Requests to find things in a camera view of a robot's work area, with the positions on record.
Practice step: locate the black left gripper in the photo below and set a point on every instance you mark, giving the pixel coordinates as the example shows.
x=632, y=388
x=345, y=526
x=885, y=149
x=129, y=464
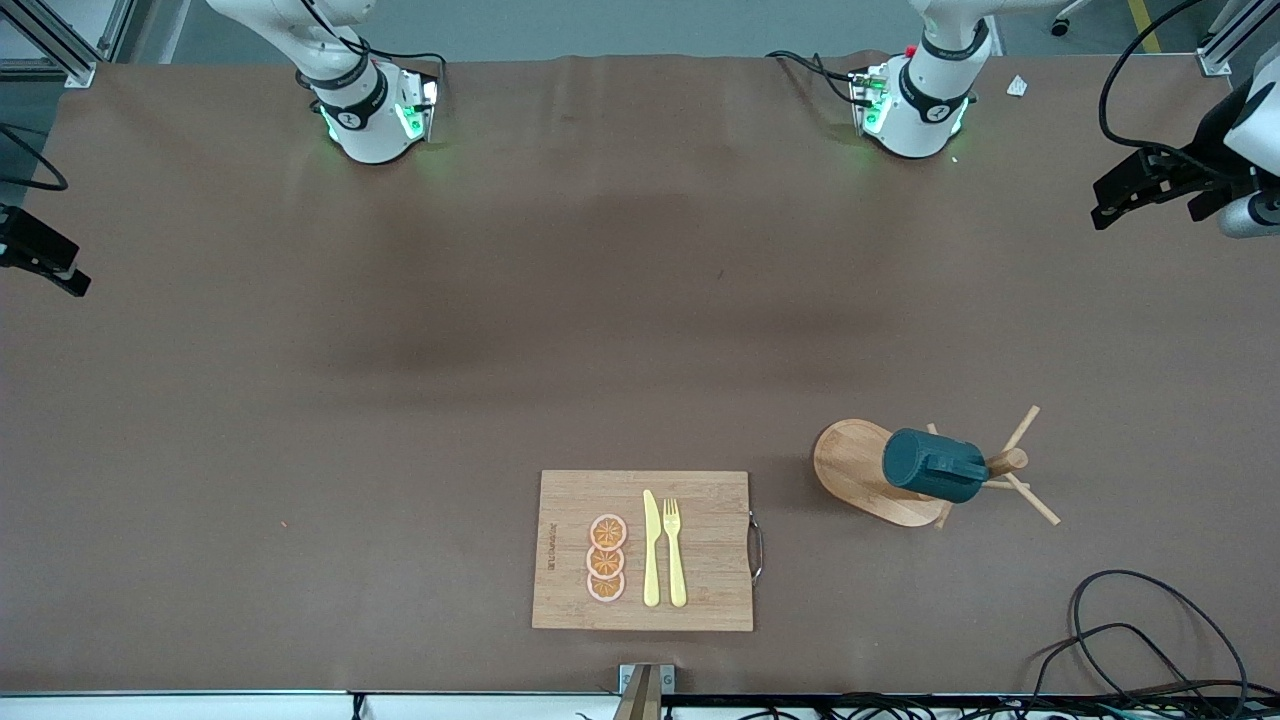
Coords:
x=1203, y=170

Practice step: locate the dark teal cup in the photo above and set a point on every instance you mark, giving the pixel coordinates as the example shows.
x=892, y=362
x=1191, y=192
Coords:
x=930, y=465

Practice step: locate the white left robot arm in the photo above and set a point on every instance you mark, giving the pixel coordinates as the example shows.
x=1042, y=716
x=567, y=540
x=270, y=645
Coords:
x=925, y=115

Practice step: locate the white paper scrap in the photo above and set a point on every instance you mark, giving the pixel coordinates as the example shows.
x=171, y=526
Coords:
x=1017, y=86

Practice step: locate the black caster wheel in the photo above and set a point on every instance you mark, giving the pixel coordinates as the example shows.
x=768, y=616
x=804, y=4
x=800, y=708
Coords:
x=1060, y=25

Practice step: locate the wooden mug tree stand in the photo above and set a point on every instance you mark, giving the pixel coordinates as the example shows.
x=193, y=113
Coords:
x=850, y=465

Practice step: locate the brown table cover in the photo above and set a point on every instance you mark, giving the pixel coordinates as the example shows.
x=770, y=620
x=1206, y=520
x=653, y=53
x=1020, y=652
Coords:
x=640, y=300

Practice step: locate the bamboo cutting board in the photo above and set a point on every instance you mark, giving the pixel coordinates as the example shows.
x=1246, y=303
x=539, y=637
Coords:
x=705, y=545

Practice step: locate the orange slice toy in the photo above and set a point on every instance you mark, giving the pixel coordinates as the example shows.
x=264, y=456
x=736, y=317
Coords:
x=608, y=531
x=605, y=562
x=605, y=589

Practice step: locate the yellow plastic fork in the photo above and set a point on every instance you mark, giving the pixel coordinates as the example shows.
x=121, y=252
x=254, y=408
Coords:
x=676, y=575

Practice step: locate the yellow plastic knife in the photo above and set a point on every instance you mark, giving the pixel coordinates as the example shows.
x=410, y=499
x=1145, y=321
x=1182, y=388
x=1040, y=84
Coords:
x=651, y=560

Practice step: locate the aluminium frame profile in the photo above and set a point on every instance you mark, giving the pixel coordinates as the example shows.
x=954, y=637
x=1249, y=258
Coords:
x=1225, y=45
x=55, y=45

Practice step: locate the white table edge rail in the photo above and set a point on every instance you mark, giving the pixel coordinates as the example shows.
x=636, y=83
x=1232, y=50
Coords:
x=180, y=706

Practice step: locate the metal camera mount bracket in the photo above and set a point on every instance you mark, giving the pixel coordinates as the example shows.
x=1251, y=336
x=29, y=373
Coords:
x=645, y=692

